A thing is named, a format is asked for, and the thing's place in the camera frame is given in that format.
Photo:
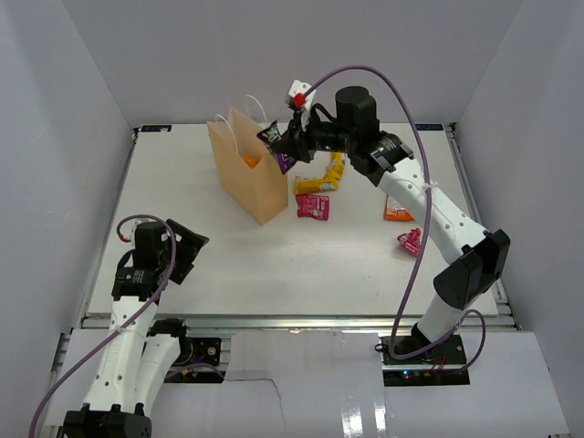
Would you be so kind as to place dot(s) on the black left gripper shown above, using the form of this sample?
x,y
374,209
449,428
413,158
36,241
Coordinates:
x,y
189,245

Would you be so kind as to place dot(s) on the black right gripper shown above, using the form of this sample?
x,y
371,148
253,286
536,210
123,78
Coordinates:
x,y
296,141

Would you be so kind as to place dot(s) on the dark purple candy packet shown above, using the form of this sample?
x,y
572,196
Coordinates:
x,y
271,137

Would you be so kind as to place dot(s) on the large orange mango snack bag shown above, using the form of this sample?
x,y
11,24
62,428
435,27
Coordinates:
x,y
251,161

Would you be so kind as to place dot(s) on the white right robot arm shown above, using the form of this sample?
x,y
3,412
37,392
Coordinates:
x,y
474,257

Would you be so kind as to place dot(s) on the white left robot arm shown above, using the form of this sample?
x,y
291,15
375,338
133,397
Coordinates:
x,y
140,349

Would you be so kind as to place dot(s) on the brown paper bag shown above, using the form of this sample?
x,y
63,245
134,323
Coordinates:
x,y
263,191

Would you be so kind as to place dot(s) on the yellow snack bar upper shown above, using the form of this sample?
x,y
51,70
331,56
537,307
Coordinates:
x,y
335,169

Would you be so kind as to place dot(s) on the yellow snack bar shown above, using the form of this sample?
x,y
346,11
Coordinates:
x,y
335,169
328,183

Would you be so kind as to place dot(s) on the yellow snack bar lower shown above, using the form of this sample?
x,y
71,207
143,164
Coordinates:
x,y
328,183

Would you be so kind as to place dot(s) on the pink square snack packet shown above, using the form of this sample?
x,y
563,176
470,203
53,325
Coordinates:
x,y
313,206

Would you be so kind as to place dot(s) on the orange snack packet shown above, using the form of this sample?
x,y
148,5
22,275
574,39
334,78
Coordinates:
x,y
395,212

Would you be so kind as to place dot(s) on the small red triangular snack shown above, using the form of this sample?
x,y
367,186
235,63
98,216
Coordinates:
x,y
411,241

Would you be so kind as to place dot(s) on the white front cover sheet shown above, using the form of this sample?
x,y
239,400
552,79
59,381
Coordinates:
x,y
327,384

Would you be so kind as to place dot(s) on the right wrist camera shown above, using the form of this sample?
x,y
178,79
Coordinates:
x,y
299,100

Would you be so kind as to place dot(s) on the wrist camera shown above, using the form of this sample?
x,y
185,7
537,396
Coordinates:
x,y
299,100
126,233

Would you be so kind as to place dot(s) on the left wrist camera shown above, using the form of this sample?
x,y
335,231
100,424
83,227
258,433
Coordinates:
x,y
126,233

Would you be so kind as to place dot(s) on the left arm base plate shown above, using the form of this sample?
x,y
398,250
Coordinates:
x,y
201,350

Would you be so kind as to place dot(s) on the aluminium front rail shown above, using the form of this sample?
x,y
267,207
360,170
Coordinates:
x,y
226,322

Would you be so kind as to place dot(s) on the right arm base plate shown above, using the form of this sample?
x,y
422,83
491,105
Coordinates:
x,y
437,368

